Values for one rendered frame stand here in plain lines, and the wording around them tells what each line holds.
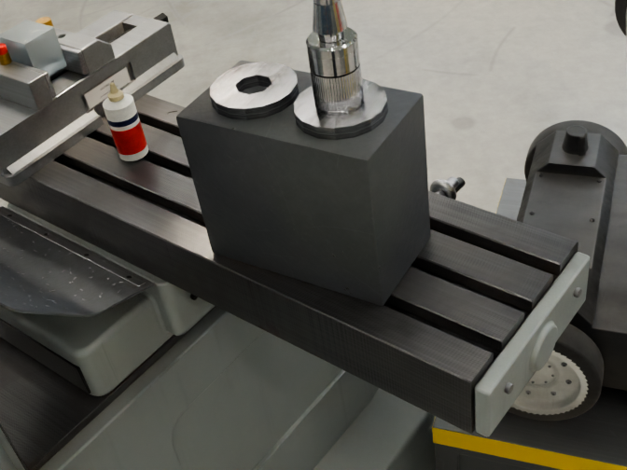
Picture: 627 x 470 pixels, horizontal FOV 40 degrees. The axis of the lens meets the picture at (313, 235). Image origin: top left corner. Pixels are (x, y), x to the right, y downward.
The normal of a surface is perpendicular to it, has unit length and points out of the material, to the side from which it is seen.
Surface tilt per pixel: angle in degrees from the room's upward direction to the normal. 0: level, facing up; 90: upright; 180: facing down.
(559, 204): 0
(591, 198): 0
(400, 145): 90
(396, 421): 0
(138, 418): 90
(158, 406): 90
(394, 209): 90
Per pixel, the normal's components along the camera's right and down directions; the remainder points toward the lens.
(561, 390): -0.33, 0.64
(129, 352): 0.79, 0.32
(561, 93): -0.13, -0.76
